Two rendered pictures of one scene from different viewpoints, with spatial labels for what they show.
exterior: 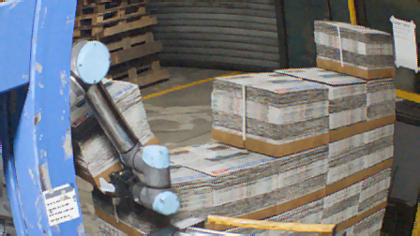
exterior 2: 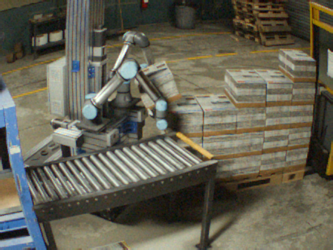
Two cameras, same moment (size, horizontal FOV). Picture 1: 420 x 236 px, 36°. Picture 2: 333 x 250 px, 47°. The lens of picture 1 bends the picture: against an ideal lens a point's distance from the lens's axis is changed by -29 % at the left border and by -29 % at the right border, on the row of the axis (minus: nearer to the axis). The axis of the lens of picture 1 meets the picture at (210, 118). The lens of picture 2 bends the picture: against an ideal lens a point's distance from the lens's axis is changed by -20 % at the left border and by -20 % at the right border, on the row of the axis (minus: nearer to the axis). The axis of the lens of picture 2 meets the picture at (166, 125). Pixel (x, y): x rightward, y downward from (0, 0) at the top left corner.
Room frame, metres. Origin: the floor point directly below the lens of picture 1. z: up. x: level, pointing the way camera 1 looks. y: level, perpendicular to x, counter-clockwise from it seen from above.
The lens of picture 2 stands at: (-0.51, -1.35, 2.25)
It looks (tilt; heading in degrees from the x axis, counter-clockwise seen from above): 24 degrees down; 28
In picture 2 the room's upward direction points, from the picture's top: straight up
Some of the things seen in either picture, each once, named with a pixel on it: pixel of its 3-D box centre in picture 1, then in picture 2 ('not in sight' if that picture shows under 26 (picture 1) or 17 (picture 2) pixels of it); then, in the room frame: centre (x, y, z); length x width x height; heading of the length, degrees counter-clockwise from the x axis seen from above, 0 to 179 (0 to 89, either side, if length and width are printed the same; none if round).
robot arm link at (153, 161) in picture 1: (154, 166); (161, 109); (2.28, 0.15, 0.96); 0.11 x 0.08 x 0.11; 31
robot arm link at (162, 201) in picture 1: (158, 199); (161, 122); (2.26, 0.14, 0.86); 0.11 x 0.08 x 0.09; 38
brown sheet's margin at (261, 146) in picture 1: (274, 136); (244, 97); (3.09, -0.23, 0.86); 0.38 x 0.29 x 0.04; 37
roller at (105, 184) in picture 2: not in sight; (97, 174); (1.52, 0.22, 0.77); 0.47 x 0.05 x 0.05; 58
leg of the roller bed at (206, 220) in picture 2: not in sight; (207, 215); (1.99, -0.37, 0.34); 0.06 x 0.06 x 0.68; 58
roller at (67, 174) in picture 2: not in sight; (71, 180); (1.35, 0.32, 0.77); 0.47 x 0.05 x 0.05; 58
